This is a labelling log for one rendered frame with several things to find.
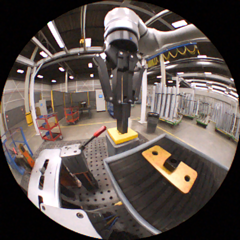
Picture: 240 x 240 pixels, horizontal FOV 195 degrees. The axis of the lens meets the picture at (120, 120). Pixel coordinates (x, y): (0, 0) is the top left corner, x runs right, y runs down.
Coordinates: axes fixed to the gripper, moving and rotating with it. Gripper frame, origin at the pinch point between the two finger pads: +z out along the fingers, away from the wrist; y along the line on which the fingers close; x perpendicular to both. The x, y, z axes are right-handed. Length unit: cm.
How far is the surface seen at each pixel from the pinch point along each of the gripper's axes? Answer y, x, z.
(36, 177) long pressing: 37.2, -0.8, 18.9
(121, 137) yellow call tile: 1.5, 2.6, 3.5
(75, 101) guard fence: 117, -725, 9
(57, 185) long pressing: 24.3, 1.9, 18.8
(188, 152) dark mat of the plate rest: -5.4, 14.2, 3.0
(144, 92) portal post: -245, -227, -35
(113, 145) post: 3.5, 2.5, 5.0
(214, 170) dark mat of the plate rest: -4.6, 21.1, 3.0
